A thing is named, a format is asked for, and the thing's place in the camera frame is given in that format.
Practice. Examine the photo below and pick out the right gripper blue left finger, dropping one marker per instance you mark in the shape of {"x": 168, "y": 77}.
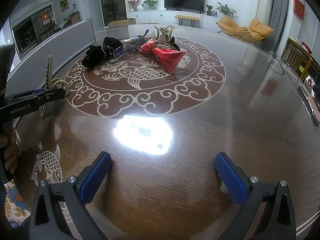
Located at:
{"x": 47, "y": 220}

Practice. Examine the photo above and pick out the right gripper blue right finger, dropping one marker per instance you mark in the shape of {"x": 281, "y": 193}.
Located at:
{"x": 278, "y": 218}

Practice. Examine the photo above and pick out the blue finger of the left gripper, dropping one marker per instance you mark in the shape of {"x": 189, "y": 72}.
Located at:
{"x": 41, "y": 94}

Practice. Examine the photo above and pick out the gold beaded hair clip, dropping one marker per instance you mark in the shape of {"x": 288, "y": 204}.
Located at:
{"x": 51, "y": 82}

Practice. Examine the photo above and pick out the left human hand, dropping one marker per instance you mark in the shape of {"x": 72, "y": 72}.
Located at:
{"x": 11, "y": 149}

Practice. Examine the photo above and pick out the grey storage bin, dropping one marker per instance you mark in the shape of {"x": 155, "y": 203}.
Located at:
{"x": 30, "y": 72}

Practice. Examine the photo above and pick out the black velvet scrunchie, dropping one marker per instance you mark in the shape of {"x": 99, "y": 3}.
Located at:
{"x": 96, "y": 55}

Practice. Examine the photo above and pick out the dark glass display cabinet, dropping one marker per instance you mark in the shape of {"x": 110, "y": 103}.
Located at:
{"x": 113, "y": 10}

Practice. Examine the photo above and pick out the red flower vase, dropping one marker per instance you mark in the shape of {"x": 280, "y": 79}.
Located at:
{"x": 133, "y": 4}

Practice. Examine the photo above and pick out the red folded paper packet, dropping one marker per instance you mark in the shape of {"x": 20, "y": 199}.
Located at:
{"x": 169, "y": 58}

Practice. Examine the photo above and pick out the gold rhinestone hair clip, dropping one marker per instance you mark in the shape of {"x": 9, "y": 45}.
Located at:
{"x": 164, "y": 38}

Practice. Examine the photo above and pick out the green potted plant left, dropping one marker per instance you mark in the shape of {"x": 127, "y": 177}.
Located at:
{"x": 151, "y": 4}

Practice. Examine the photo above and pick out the green potted plant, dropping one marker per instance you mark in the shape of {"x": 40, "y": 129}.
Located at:
{"x": 225, "y": 10}
{"x": 151, "y": 4}

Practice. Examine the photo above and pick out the black eyeglasses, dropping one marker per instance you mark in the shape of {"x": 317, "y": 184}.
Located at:
{"x": 281, "y": 67}

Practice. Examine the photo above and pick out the wooden dining chair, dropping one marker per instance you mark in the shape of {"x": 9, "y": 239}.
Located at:
{"x": 297, "y": 58}

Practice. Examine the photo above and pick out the black flat television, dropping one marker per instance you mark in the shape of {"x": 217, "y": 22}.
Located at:
{"x": 197, "y": 5}

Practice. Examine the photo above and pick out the white tv cabinet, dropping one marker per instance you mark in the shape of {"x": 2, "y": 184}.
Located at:
{"x": 187, "y": 19}

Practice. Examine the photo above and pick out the small potted plant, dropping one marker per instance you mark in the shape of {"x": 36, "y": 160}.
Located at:
{"x": 209, "y": 9}

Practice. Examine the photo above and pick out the yellow lounge chair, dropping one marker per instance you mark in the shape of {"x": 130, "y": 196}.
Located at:
{"x": 256, "y": 31}

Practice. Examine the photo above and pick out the green potted plant right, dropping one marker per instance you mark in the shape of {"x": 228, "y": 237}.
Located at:
{"x": 225, "y": 10}

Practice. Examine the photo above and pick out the grey curtain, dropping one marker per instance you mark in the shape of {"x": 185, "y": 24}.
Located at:
{"x": 277, "y": 23}

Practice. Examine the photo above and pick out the white standing air conditioner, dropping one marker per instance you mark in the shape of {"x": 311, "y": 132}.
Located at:
{"x": 262, "y": 10}

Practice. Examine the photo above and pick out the red wall hanging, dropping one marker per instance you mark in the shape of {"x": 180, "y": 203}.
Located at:
{"x": 299, "y": 9}

